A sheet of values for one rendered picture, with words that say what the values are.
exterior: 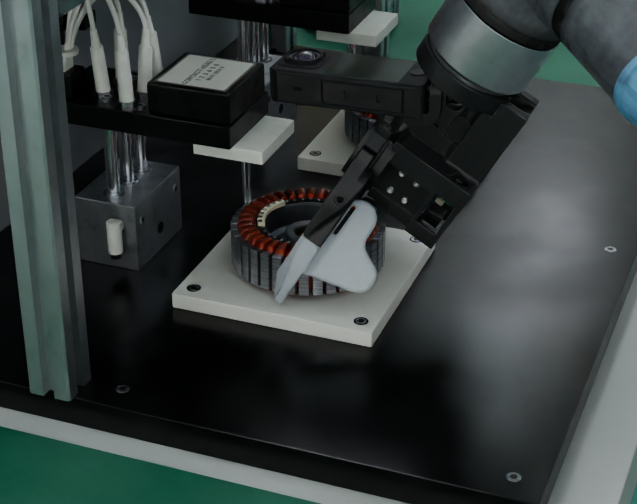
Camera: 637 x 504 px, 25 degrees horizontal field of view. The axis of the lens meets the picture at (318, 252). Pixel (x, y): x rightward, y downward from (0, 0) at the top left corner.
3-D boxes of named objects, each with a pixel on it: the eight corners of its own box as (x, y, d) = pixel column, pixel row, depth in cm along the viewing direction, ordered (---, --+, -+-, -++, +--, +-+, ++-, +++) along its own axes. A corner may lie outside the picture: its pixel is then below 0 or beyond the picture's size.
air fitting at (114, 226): (126, 254, 108) (124, 218, 106) (119, 261, 107) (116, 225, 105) (113, 251, 108) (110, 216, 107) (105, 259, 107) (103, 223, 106)
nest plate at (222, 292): (435, 248, 111) (436, 234, 110) (371, 348, 99) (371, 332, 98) (254, 216, 116) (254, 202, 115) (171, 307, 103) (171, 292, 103)
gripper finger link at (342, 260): (330, 344, 98) (411, 233, 97) (259, 293, 98) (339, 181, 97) (332, 341, 101) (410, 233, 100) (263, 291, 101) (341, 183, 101)
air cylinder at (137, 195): (183, 227, 114) (180, 164, 111) (140, 272, 108) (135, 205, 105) (125, 217, 116) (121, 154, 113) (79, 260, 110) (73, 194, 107)
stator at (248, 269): (406, 242, 109) (407, 198, 108) (351, 314, 100) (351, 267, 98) (270, 216, 113) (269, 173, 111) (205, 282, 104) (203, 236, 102)
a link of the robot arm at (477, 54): (444, -5, 89) (479, -43, 96) (406, 51, 92) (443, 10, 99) (543, 66, 89) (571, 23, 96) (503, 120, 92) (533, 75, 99)
